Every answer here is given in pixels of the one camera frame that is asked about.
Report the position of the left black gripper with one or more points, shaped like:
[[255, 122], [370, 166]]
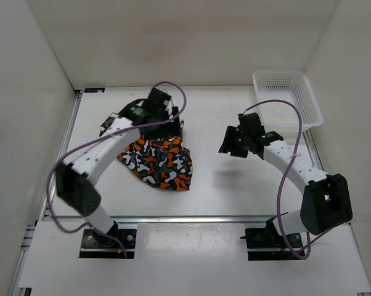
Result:
[[171, 129]]

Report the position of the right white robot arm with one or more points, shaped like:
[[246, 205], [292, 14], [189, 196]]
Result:
[[326, 202]]

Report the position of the orange camouflage shorts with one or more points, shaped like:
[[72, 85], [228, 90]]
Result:
[[159, 159]]

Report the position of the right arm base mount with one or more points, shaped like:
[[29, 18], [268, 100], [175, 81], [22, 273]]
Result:
[[265, 243]]

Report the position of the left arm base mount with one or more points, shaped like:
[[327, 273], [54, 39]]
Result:
[[96, 246]]

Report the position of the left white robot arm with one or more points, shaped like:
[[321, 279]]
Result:
[[76, 179]]

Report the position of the white plastic basket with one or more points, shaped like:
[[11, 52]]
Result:
[[275, 87]]

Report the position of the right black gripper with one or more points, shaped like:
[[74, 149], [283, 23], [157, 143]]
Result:
[[232, 132]]

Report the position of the small dark label sticker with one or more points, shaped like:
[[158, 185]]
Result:
[[94, 90]]

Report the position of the aluminium frame rail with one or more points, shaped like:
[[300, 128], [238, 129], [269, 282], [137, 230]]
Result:
[[192, 219]]

